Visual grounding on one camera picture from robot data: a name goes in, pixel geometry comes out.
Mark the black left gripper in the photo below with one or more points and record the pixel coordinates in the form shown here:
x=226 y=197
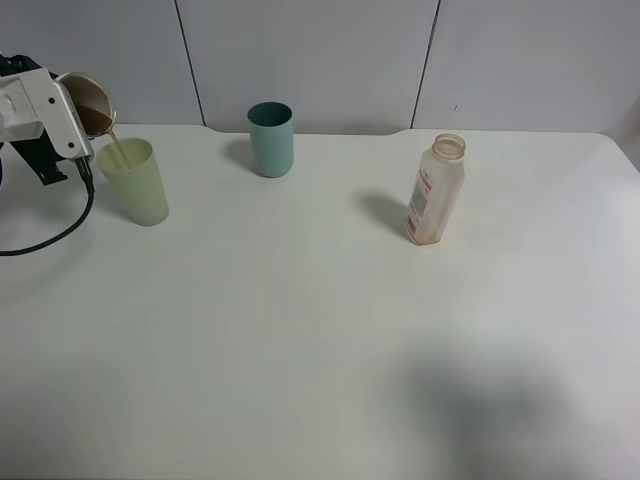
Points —
x=39 y=153

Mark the glass cup with blue sleeve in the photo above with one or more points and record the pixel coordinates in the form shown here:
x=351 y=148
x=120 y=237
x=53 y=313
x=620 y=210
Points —
x=92 y=102

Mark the teal plastic cup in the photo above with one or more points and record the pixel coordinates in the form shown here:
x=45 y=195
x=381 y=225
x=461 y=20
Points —
x=272 y=138

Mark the pale green plastic cup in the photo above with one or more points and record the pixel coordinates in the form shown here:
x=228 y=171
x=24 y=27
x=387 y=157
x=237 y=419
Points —
x=132 y=172

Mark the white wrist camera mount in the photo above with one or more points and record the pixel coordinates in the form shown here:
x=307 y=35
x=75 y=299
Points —
x=32 y=103

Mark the clear plastic drink bottle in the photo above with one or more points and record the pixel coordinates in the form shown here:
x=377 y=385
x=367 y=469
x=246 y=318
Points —
x=438 y=182

